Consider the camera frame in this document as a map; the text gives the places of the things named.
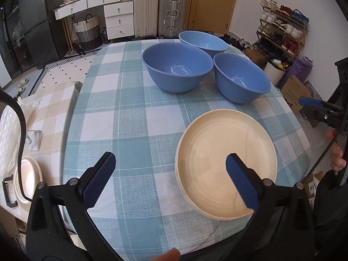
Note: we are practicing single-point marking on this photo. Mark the stack of small cream plates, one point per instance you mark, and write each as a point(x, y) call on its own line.
point(31, 175)

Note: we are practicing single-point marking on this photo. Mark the cream suitcase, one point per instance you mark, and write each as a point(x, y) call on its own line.
point(145, 18)

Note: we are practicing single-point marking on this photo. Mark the right hand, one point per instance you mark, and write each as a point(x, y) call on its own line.
point(337, 163)

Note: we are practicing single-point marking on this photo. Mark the cream deep plate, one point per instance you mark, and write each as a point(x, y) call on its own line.
point(210, 160)

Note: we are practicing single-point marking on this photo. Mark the cardboard box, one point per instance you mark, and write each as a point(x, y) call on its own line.
point(292, 91)

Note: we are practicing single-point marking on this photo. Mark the white bubble wrap bag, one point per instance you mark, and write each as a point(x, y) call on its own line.
point(11, 133)

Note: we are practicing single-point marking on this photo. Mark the beige checked tablecloth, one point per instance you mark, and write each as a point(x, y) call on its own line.
point(53, 118)

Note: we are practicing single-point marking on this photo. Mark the shoe rack with shoes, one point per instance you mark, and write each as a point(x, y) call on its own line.
point(284, 28)

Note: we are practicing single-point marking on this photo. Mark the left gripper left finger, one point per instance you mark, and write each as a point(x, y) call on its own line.
point(59, 226)

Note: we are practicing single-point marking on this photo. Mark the silver suitcase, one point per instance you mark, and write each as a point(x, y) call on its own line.
point(171, 17)

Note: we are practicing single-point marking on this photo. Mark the purple bag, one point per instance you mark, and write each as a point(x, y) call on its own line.
point(300, 68)

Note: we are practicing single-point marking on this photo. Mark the white dressing desk with drawers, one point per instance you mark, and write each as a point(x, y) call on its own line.
point(116, 16)

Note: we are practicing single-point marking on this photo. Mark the ribbed blue bowl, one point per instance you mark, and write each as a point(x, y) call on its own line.
point(238, 79)

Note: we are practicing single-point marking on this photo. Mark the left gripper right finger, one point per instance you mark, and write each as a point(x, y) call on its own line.
point(281, 227)

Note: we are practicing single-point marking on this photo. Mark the left hand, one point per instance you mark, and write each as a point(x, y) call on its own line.
point(171, 255)

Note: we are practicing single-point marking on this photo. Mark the white trash bin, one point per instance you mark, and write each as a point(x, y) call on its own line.
point(274, 70)

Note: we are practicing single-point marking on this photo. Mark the teal checked tablecloth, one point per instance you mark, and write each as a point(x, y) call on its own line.
point(141, 212)

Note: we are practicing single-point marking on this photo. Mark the black refrigerator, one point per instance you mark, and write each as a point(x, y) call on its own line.
point(43, 34)

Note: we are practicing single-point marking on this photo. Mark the wooden door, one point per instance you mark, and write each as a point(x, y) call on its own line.
point(209, 15)

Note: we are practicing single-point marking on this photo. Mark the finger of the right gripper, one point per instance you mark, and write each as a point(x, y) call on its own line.
point(309, 101)
point(315, 112)

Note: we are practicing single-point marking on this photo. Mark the woven laundry basket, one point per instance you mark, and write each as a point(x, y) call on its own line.
point(88, 32)

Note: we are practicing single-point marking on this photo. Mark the large blue bowl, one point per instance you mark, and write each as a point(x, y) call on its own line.
point(176, 67)

